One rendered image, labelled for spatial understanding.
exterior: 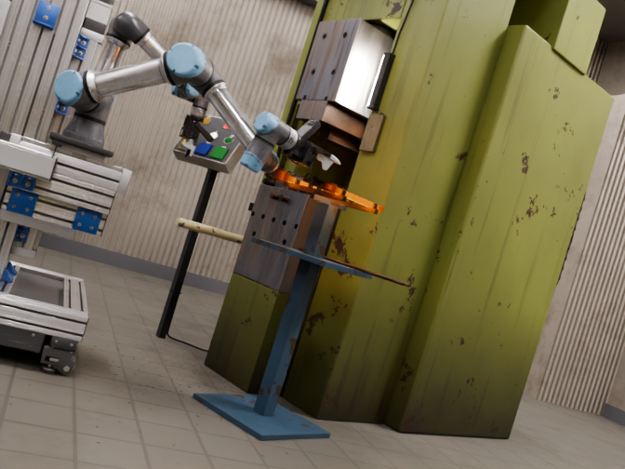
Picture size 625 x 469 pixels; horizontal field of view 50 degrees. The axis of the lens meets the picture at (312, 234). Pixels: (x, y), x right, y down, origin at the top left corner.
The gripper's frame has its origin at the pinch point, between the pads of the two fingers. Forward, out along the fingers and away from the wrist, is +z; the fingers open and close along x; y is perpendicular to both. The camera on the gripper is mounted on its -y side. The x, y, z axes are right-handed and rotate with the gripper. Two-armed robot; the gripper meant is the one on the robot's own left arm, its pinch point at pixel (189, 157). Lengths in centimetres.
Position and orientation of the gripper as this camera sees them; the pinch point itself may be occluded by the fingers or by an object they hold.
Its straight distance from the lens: 339.2
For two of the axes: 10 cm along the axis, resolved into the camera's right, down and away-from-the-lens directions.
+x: 3.4, 1.0, -9.4
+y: -8.9, -2.8, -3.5
